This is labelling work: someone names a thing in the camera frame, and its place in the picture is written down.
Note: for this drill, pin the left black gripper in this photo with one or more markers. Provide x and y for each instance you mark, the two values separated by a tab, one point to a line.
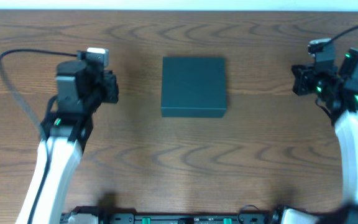
110	87

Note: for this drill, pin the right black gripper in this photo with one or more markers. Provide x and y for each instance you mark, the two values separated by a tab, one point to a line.
302	79

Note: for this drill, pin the dark green box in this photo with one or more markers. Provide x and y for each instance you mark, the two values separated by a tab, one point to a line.
193	87

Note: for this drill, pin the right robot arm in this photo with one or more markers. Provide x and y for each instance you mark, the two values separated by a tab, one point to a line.
346	130

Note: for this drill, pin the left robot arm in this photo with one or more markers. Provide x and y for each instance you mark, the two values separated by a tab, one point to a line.
59	153

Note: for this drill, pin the black mounting rail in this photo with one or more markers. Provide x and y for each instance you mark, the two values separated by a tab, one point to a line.
98	215

